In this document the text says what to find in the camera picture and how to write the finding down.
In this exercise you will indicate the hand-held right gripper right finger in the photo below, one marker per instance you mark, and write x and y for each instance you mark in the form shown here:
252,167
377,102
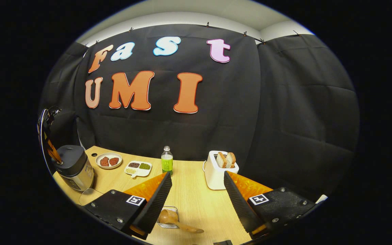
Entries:
240,207

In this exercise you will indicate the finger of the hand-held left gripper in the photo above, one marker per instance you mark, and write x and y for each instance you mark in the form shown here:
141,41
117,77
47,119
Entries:
52,149

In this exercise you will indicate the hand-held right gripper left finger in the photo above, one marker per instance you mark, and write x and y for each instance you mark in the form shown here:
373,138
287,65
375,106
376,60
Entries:
155,207

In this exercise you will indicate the wooden spoon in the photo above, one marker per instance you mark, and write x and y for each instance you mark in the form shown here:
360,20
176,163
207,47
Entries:
167,217

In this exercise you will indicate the black silver rice cooker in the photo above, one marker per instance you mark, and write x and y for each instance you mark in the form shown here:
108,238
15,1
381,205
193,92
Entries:
75,168

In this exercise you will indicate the divided white bean plate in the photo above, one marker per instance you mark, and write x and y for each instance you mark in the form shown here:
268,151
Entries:
138,172

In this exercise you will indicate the white toaster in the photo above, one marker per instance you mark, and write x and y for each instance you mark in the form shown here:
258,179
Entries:
214,177

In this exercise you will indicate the green label drink bottle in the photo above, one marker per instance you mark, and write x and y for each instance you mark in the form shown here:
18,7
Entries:
167,165

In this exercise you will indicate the bread slice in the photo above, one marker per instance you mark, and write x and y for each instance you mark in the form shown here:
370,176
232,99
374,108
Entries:
221,160
231,159

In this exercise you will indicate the red meat piece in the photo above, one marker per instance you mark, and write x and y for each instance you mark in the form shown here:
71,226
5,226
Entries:
114,161
104,161

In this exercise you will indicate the round white plate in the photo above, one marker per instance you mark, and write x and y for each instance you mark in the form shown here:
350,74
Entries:
109,154

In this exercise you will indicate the clear glass dish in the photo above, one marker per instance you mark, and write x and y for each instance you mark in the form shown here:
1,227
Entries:
90,197

